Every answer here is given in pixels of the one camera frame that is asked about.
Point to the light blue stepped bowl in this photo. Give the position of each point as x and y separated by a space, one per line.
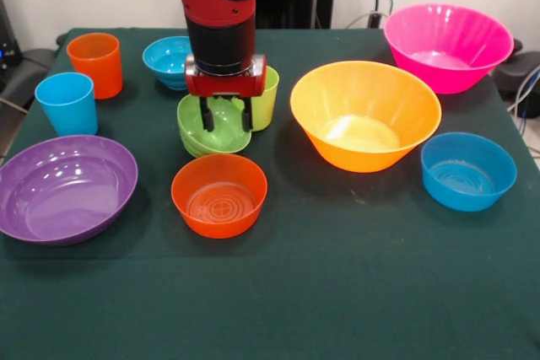
162 60

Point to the black equipment base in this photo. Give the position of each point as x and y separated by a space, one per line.
521 71

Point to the large yellow-orange bowl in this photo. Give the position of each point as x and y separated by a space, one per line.
363 103

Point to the orange plastic cup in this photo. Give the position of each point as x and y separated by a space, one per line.
99 73

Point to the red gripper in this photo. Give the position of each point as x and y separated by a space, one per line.
223 85

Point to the blue round bowl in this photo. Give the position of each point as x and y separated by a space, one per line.
468 183

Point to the black power adapter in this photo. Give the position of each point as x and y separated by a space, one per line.
374 19

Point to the dark green tablecloth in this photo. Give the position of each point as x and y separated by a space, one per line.
295 292

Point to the green stepped bowl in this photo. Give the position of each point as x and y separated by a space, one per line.
223 136

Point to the blue plastic cup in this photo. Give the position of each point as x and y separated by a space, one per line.
69 111

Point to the large purple bowl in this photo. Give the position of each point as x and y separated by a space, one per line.
63 191

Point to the green plastic cup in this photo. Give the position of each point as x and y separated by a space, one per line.
268 107

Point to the large pink bowl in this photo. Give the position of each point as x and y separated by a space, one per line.
447 39

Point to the orange round bowl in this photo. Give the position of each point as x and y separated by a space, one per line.
219 208

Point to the black computer case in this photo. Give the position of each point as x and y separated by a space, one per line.
8 48

